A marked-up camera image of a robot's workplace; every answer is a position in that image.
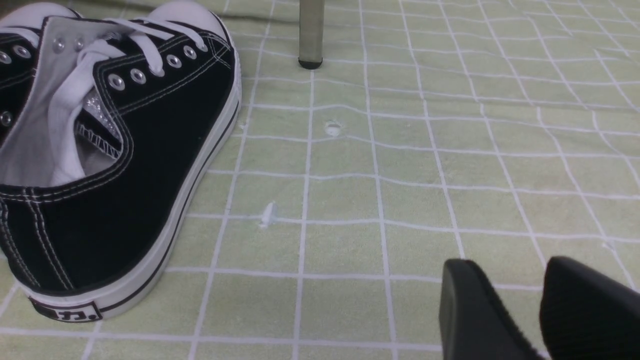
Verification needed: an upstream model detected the green checkered cloth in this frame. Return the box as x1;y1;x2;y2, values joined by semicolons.
1;0;640;360

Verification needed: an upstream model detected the black white canvas sneaker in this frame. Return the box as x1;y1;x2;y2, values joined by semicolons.
0;2;82;144
0;0;242;323

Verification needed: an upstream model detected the black white canvas sneaker right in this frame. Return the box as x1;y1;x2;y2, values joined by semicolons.
0;0;242;323

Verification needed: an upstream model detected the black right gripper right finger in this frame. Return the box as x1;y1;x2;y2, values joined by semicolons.
539;256;640;360

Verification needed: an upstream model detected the silver metal shoe rack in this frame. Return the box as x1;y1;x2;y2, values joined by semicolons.
298;0;326;70

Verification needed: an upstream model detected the black white canvas sneaker left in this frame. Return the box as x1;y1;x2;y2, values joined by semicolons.
0;2;82;144

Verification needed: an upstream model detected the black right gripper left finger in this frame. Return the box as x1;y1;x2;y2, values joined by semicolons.
438;259;543;360

